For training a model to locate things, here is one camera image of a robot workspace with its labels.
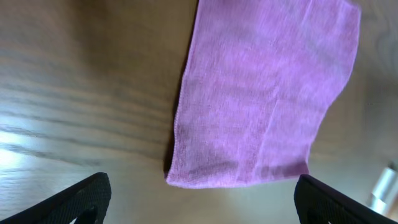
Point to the purple microfiber cloth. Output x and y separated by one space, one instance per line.
259 79

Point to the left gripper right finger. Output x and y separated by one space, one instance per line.
318 203

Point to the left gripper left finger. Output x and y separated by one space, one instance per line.
84 202

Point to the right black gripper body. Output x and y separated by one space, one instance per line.
383 197

